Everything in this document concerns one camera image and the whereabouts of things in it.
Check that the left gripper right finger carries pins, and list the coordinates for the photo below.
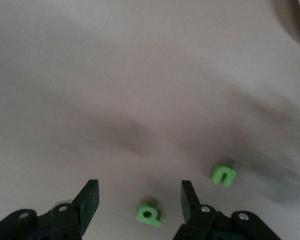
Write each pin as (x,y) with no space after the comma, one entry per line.
(188,205)

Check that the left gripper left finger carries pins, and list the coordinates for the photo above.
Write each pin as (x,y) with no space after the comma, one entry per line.
(88,202)

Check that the green letter u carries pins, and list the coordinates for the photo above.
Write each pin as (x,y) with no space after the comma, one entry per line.
(218,173)

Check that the green letter p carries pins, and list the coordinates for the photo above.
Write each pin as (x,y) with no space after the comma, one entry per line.
(141,217)

